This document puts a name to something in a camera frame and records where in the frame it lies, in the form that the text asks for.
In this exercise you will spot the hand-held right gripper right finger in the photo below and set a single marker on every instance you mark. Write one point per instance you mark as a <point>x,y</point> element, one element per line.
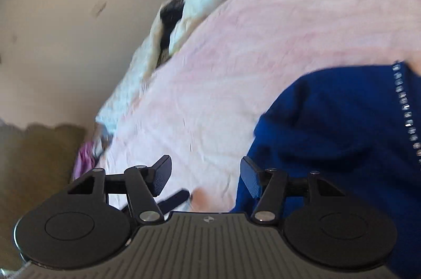
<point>250,177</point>

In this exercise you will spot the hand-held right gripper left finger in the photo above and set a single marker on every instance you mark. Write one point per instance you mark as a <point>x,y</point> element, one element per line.
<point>161,175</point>

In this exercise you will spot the blue beaded sweater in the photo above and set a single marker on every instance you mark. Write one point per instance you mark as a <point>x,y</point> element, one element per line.
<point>329,134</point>

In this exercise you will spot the pink bed blanket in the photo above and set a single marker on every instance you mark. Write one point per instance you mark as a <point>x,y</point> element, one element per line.
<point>246,52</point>

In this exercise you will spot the black floral cloth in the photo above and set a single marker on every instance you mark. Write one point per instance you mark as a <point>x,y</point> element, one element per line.
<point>171,19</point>

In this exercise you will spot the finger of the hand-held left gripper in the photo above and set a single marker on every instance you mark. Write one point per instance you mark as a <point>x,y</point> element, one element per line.
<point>174,198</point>

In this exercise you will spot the purple pink cloth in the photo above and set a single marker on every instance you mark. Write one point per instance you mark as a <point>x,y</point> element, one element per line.
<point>84,162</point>

